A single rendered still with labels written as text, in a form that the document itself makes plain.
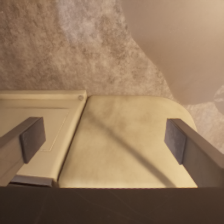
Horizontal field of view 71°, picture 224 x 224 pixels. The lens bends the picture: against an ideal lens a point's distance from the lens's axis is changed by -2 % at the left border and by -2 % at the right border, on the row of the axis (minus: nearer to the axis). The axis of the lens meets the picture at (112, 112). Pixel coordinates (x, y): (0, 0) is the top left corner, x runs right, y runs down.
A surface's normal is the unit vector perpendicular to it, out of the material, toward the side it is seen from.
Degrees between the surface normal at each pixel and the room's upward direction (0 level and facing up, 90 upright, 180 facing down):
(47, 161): 90
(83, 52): 0
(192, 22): 0
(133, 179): 90
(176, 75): 0
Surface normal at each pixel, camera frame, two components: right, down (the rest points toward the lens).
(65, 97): -0.11, 0.65
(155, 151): -0.02, -0.76
